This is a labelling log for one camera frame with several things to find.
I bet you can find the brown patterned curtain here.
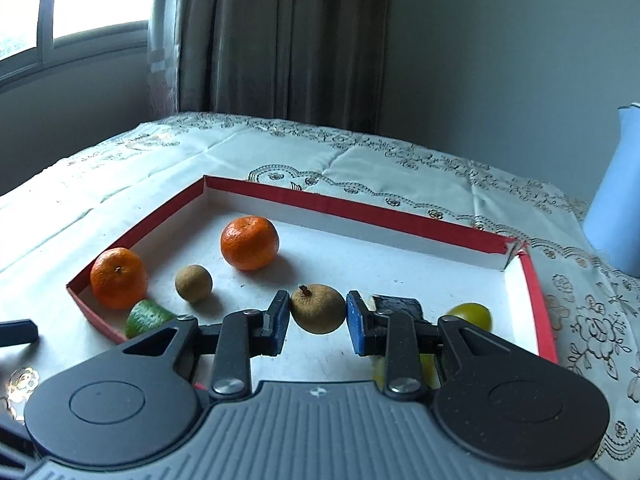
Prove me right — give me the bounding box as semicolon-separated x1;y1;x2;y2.
177;0;392;134

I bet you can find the light blue electric kettle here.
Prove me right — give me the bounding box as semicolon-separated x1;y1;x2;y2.
582;104;640;279

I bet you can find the cream embroidered tablecloth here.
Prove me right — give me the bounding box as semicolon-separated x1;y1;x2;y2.
0;111;640;466

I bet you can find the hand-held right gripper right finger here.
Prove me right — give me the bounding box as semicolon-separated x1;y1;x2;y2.
346;290;513;401

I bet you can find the orange mandarin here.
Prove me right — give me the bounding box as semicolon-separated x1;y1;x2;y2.
90;247;150;310
220;215;280;272

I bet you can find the window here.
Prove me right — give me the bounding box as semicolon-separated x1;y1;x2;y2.
0;0;162;92

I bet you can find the red cardboard box tray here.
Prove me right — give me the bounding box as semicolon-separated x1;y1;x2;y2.
66;175;559;392

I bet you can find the brown longan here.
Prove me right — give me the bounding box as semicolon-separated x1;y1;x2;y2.
290;283;347;335
174;265;214;304

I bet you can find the sheer lace curtain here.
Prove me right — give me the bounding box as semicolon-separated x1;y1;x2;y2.
146;0;182;117

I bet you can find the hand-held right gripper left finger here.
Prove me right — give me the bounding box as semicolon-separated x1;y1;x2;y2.
122;290;292;400

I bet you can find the dark eggplant piece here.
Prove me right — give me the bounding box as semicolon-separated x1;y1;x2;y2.
369;294;429;327

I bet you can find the green cucumber piece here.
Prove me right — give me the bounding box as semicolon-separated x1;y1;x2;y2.
124;299;177;340

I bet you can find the green tomato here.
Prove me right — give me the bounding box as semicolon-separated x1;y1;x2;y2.
444;302;493;334
372;352;442;391

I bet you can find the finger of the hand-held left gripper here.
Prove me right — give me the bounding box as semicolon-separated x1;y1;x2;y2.
0;318;39;349

